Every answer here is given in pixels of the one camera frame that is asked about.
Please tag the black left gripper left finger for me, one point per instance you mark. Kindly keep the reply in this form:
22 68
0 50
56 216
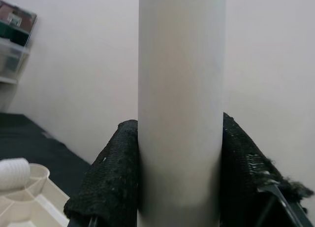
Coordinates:
105 182

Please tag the white shelf board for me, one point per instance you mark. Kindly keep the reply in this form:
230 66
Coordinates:
7 80

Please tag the white plastic table leg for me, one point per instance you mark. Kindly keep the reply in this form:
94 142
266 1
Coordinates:
182 89
12 172

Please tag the framed picture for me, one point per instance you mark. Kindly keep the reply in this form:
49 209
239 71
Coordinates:
17 15

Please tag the black tablecloth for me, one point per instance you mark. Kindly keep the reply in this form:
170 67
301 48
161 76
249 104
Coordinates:
37 143

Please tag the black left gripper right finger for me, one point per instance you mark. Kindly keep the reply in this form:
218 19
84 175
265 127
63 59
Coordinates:
246 187

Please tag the white plastic table top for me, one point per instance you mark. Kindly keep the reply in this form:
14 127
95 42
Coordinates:
37 207

